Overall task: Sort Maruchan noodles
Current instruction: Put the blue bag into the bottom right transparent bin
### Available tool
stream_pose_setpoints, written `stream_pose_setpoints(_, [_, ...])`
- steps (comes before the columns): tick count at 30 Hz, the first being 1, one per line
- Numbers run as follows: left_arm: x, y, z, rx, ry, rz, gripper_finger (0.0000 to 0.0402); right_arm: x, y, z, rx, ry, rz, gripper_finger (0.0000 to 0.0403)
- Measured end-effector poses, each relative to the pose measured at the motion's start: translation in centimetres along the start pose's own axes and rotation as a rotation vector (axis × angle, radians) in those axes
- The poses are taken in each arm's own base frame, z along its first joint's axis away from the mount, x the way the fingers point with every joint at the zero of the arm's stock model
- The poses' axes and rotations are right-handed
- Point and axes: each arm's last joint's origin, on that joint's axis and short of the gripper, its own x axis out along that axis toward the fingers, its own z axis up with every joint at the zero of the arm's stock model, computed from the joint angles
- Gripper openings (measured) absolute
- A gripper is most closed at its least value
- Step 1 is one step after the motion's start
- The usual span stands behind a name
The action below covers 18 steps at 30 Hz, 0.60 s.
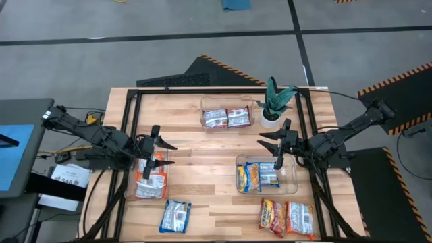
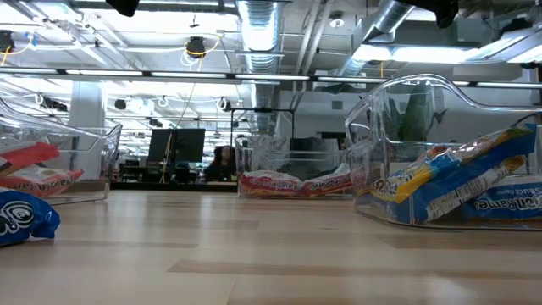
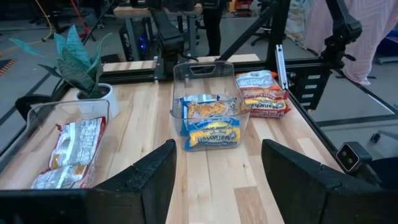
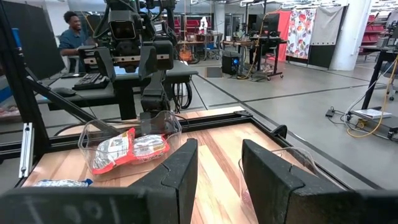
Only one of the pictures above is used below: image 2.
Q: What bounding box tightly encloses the silver ceiling air duct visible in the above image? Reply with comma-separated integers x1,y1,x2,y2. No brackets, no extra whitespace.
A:
336,0,424,78
235,0,284,133

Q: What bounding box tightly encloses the black ceiling light rail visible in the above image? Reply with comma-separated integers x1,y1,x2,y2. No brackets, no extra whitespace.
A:
0,66,542,90

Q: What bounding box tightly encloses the black ceiling-mounted device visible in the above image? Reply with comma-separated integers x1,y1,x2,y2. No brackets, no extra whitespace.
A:
0,29,16,54
185,36,207,59

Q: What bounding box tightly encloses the green plant in white pot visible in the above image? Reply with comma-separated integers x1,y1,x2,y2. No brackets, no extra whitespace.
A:
388,86,449,145

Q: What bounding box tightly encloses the person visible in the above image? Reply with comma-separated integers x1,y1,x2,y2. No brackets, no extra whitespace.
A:
204,145,237,182

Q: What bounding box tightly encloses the clear plastic storage bin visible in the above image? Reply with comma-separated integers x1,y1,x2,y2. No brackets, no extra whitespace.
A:
345,74,542,232
0,97,124,207
234,135,355,199

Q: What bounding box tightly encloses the black computer monitor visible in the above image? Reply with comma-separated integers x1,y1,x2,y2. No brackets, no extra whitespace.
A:
173,127,207,164
147,128,174,163

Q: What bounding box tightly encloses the dark office desk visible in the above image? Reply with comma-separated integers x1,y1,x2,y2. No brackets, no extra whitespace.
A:
110,163,238,192

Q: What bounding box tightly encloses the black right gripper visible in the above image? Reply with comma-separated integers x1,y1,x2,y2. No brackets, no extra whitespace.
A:
397,0,461,30

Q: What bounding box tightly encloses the thin black cable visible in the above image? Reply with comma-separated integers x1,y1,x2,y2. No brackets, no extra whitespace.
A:
510,110,542,128

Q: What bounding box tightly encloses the blue Maruchan ramen pack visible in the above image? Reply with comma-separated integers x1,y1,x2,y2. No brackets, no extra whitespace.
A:
357,122,538,225
461,172,542,221
0,187,62,247

